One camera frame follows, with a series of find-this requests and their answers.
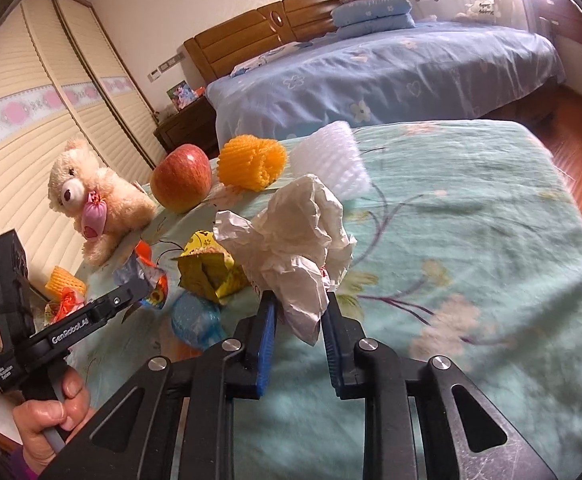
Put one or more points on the orange foam fruit net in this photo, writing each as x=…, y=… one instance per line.
x=251, y=160

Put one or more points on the yellow snack packet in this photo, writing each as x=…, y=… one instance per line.
x=206, y=270

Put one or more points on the wooden headboard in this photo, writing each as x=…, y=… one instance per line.
x=251, y=30

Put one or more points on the red apple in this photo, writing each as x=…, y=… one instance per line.
x=181, y=177

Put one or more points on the red snack packet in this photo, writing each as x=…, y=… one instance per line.
x=155, y=291

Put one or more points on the dark wooden nightstand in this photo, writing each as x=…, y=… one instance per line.
x=191, y=125

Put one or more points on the white printed cloth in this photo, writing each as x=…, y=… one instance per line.
x=266, y=57

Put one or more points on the wall switch panel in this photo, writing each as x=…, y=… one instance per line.
x=165, y=66

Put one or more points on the person's left hand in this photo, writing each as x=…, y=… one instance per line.
x=41, y=425

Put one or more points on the stack of blue pillows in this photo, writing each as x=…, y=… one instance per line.
x=371, y=15

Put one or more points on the yellow foam fruit net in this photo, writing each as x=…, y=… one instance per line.
x=63, y=280

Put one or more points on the white tissue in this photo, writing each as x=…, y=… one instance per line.
x=296, y=240

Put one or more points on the person's left forearm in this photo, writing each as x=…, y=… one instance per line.
x=23, y=470

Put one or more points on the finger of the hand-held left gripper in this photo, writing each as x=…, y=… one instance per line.
x=126, y=295

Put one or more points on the bed with blue sheet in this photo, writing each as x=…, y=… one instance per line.
x=396, y=75

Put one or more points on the photo frame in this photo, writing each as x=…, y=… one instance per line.
x=180, y=95

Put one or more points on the white foam fruit net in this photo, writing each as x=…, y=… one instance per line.
x=331, y=155

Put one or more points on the blue and silver wrapper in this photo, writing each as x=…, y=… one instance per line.
x=196, y=320

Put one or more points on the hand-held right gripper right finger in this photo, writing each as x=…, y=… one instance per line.
x=332, y=350

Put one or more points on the orange and pink wrapper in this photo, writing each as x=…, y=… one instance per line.
x=66, y=306

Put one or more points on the cream sliding door wardrobe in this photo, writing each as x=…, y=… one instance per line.
x=46, y=85

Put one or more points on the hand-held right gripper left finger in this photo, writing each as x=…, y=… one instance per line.
x=268, y=345

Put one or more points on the cream teddy bear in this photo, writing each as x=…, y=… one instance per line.
x=111, y=200

